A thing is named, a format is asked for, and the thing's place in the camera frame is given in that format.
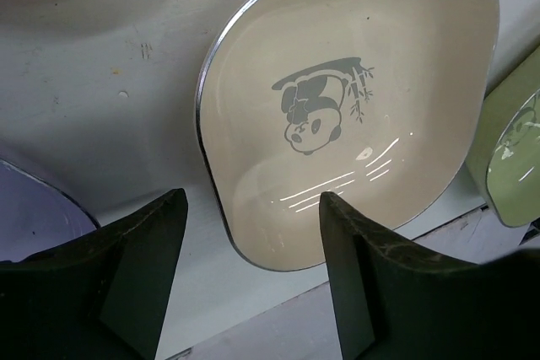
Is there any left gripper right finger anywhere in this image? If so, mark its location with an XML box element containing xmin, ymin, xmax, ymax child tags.
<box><xmin>319</xmin><ymin>192</ymin><xmax>539</xmax><ymax>359</ymax></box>

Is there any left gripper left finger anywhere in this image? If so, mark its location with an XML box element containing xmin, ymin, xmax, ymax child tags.
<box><xmin>1</xmin><ymin>189</ymin><xmax>188</xmax><ymax>359</ymax></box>

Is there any cream square panda plate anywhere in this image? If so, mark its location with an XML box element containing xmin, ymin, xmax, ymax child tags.
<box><xmin>195</xmin><ymin>0</ymin><xmax>500</xmax><ymax>271</ymax></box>

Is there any purple square panda plate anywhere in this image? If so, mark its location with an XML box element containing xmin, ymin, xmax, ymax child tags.
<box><xmin>1</xmin><ymin>160</ymin><xmax>100</xmax><ymax>262</ymax></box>

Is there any green square panda plate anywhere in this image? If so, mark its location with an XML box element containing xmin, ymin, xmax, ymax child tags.
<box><xmin>466</xmin><ymin>50</ymin><xmax>539</xmax><ymax>228</ymax></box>

